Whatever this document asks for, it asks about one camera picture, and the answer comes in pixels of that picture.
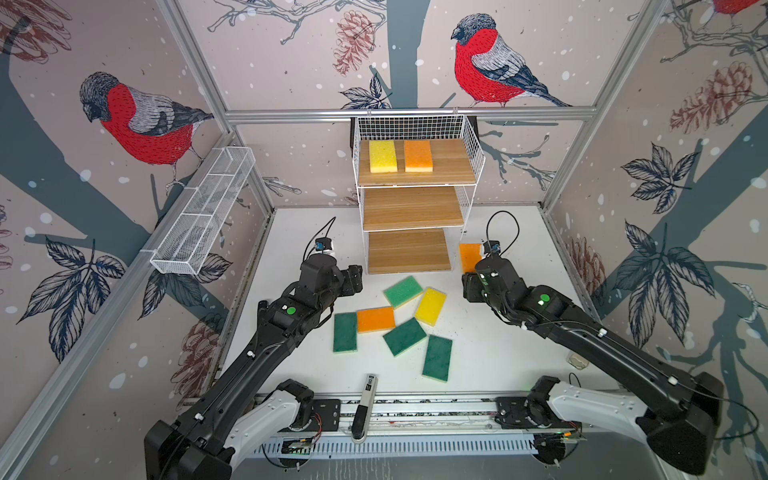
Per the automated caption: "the orange sponge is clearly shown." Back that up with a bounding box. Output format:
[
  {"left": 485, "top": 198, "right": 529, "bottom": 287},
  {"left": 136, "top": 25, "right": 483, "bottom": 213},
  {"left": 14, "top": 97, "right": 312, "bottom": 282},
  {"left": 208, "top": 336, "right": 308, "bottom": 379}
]
[
  {"left": 357, "top": 306, "right": 396, "bottom": 333},
  {"left": 404, "top": 140, "right": 434, "bottom": 173},
  {"left": 459, "top": 243, "right": 483, "bottom": 273}
]

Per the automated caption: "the yellow sponge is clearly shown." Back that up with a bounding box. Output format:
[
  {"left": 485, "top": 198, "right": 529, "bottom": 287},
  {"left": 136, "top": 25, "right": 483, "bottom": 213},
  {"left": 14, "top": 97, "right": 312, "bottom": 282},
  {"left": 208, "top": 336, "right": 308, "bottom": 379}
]
[
  {"left": 369, "top": 140, "right": 398, "bottom": 174},
  {"left": 414, "top": 287, "right": 447, "bottom": 327}
]

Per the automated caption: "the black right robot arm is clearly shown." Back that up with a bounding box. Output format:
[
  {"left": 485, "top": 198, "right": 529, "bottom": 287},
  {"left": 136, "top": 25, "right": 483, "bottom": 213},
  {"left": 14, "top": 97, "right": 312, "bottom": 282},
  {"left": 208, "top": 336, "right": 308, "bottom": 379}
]
[{"left": 462, "top": 254, "right": 724, "bottom": 475}]

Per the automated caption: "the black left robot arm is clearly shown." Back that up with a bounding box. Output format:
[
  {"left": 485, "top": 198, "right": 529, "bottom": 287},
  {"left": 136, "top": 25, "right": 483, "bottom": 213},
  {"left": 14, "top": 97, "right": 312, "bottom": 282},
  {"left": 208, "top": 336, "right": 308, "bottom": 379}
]
[{"left": 144, "top": 253, "right": 363, "bottom": 479}]

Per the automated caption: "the dark green sponge left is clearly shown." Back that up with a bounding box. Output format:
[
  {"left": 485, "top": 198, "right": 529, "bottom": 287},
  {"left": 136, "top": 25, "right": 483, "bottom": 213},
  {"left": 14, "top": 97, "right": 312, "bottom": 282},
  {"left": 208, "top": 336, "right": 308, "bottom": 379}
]
[{"left": 332, "top": 312, "right": 358, "bottom": 354}]

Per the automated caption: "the dark green sponge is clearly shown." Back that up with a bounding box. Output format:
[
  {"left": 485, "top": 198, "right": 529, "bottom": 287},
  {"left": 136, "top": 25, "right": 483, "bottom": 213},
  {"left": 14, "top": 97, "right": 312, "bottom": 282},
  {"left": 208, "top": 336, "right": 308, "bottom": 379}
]
[
  {"left": 422, "top": 335, "right": 453, "bottom": 382},
  {"left": 332, "top": 312, "right": 358, "bottom": 354},
  {"left": 383, "top": 318, "right": 427, "bottom": 357}
]

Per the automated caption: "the light green sponge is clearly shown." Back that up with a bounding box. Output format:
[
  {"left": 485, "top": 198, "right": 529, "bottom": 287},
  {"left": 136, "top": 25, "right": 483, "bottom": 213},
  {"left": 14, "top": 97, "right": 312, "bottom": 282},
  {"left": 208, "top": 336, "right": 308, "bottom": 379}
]
[{"left": 383, "top": 276, "right": 424, "bottom": 309}]

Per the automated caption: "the dark green sponge centre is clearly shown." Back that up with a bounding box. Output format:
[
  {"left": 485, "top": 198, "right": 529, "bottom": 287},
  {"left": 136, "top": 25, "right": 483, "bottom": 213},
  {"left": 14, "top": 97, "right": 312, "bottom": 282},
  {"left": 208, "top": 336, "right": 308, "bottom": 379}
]
[{"left": 383, "top": 318, "right": 427, "bottom": 357}]

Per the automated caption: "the dark green sponge near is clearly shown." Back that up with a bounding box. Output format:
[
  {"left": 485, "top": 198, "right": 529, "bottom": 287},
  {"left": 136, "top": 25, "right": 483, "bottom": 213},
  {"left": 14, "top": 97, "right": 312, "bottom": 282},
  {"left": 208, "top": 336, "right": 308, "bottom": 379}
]
[{"left": 422, "top": 335, "right": 453, "bottom": 382}]

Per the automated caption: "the small clear plastic container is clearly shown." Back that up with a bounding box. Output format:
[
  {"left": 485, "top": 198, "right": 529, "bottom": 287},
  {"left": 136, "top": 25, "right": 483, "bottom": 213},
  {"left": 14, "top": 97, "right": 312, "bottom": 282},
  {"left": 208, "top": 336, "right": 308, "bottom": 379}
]
[{"left": 567, "top": 352, "right": 590, "bottom": 371}]

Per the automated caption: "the black white handheld scraper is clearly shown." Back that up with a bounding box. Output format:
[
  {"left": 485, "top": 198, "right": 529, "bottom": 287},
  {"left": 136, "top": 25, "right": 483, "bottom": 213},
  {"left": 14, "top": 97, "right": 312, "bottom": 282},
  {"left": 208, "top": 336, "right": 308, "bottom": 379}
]
[{"left": 350, "top": 374, "right": 378, "bottom": 444}]

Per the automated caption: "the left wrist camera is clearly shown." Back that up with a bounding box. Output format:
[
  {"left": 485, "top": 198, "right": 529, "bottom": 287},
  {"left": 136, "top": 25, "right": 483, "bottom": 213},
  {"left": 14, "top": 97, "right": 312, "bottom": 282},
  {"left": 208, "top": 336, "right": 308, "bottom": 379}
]
[{"left": 313, "top": 236, "right": 334, "bottom": 256}]

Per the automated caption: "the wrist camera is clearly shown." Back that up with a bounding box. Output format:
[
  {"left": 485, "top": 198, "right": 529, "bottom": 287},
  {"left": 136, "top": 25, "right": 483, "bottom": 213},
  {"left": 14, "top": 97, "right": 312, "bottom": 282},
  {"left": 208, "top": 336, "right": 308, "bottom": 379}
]
[
  {"left": 313, "top": 236, "right": 334, "bottom": 256},
  {"left": 482, "top": 240, "right": 501, "bottom": 257}
]

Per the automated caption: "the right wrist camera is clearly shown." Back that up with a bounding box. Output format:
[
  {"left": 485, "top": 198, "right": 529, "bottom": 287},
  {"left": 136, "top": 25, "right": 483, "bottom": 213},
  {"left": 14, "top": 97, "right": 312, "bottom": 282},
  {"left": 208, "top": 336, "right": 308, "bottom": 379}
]
[{"left": 482, "top": 240, "right": 501, "bottom": 257}]

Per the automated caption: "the white wire wooden shelf unit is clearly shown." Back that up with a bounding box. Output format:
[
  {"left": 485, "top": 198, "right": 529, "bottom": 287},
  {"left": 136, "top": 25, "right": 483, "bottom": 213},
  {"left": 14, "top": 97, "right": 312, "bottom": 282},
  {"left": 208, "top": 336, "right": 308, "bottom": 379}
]
[{"left": 350, "top": 115, "right": 485, "bottom": 274}]

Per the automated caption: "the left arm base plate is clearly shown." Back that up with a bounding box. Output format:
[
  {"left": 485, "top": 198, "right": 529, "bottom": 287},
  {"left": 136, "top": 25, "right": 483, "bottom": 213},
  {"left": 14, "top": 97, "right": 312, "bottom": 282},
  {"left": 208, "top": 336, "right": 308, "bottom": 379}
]
[{"left": 283, "top": 399, "right": 341, "bottom": 435}]

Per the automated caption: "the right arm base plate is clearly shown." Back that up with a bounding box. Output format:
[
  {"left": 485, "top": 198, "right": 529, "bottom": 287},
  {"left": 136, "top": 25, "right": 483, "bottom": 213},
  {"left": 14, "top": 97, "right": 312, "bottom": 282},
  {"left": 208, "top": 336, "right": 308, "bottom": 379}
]
[{"left": 494, "top": 396, "right": 582, "bottom": 430}]

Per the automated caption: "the white wire wall basket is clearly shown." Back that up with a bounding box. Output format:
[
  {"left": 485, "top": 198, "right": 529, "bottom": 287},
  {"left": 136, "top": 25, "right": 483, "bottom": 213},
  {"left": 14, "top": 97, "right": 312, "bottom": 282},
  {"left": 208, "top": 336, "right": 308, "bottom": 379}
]
[{"left": 150, "top": 146, "right": 255, "bottom": 275}]

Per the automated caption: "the aluminium frame crossbar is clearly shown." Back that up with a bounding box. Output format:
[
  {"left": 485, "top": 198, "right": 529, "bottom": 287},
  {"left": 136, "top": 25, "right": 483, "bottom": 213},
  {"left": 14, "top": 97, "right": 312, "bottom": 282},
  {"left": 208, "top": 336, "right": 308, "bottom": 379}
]
[{"left": 224, "top": 106, "right": 597, "bottom": 125}]

